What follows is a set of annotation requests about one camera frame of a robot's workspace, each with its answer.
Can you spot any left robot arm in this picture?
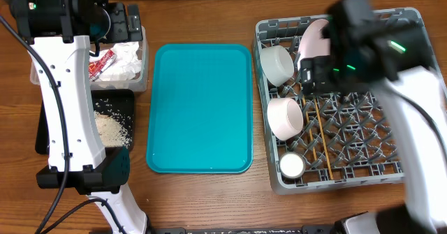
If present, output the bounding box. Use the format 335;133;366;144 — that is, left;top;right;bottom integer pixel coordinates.
9;0;152;233

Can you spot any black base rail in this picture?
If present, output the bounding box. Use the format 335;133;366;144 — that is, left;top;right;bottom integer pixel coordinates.
152;224;342;234

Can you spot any red snack wrapper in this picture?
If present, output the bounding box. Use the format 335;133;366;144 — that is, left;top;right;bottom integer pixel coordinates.
89;50;117;81

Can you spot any grey dishwasher rack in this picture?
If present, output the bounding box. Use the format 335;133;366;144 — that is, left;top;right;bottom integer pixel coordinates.
251;6;447;196

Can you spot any grey bowl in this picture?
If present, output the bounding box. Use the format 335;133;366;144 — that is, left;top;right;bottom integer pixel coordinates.
260;45;294;87

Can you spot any wooden chopstick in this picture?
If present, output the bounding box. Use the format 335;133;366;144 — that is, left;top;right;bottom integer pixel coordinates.
302;96;317;161
314;98;334;180

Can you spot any clear plastic bin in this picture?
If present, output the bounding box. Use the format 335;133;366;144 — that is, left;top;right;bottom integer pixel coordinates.
31;27;149;92

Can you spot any white tissue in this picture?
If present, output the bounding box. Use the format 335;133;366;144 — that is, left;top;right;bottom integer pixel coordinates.
89;42;142;82

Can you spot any black tray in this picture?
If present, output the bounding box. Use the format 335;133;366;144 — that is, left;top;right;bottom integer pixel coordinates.
34;89;136;156

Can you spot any large white plate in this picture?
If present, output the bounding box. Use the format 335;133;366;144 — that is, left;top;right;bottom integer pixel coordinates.
297;19;330;69

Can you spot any white paper cup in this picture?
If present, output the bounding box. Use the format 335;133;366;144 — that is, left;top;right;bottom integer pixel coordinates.
279;152;305;179

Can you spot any teal serving tray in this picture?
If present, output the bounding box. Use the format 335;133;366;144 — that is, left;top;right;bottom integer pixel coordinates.
146;43;254;174

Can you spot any pink bowl with rice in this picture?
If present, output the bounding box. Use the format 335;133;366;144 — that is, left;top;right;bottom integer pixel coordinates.
267;98;304;140

